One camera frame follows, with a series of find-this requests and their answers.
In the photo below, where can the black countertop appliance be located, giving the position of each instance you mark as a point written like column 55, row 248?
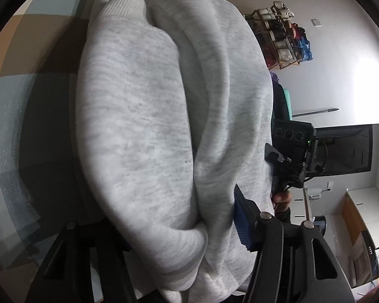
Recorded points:
column 319, row 224

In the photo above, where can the white wall socket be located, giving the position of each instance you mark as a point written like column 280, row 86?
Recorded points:
column 329, row 185

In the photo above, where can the white wall switch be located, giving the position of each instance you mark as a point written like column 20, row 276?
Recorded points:
column 316, row 22

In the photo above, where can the purple plastic bag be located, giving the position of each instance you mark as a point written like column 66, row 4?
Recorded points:
column 274, row 78

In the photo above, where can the person's right forearm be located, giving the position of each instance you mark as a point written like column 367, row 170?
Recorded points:
column 284, row 216

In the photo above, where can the checkered bed blanket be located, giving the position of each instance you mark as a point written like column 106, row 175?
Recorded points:
column 19, row 116

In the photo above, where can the person's right hand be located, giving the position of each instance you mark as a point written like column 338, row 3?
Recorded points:
column 282, row 198

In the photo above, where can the grey metal rod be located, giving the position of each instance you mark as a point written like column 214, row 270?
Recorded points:
column 319, row 111

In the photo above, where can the wooden shoe rack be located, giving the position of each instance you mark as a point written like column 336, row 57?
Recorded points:
column 289, row 66

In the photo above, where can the grey hoodie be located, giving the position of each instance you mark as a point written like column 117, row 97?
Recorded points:
column 139, row 116

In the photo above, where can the white kitchen cabinet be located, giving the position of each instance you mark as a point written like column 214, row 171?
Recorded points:
column 366, row 205

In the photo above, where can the white wall appliance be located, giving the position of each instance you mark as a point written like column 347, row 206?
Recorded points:
column 314, row 193

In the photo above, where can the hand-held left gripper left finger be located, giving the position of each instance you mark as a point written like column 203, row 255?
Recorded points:
column 107, row 243

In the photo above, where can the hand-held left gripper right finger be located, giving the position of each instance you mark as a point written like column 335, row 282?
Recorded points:
column 241, row 221

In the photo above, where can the teal black bag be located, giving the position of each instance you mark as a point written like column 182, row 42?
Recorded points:
column 286, row 101

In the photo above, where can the dark window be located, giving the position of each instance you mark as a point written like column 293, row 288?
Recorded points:
column 347, row 151

